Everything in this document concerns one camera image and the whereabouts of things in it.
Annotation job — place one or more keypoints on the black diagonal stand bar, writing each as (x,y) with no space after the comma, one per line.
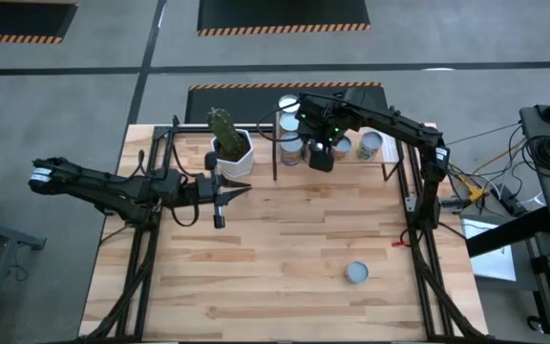
(509,231)

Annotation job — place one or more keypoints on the tomatoes can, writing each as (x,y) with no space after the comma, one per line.
(291,145)

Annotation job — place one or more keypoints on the black caster wheel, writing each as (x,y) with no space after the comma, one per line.
(536,325)

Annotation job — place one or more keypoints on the large white paper sheet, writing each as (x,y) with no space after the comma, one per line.
(494,263)

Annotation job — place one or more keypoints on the mixed fruit can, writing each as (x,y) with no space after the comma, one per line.
(370,141)

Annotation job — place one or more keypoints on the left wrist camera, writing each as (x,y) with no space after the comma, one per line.
(204,188)

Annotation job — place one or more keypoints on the cactus in white pot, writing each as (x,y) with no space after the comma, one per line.
(244,161)

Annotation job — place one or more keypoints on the black mat hazard stripe edge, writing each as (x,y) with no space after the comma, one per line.
(246,102)
(17,19)
(280,14)

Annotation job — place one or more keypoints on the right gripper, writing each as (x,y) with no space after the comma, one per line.
(323,119)

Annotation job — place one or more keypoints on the black aluminium rig frame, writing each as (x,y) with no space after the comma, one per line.
(189,128)
(411,204)

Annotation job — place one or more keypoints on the short tin can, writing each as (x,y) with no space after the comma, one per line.
(356,272)

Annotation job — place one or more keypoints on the red clip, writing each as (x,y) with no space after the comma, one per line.
(399,244)

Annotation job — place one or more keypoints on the small white paper sheet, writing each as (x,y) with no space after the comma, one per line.
(390,148)

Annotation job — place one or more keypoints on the green cactus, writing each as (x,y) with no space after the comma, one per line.
(222,126)

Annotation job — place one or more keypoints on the grey metal cart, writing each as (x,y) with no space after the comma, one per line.
(7,232)

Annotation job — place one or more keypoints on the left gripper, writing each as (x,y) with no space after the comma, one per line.
(218,212)

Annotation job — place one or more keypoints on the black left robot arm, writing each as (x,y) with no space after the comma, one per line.
(89,184)

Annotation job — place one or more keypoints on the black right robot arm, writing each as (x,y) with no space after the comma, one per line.
(399,126)

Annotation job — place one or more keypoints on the short teal mandarin orange can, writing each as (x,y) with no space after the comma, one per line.
(343,145)

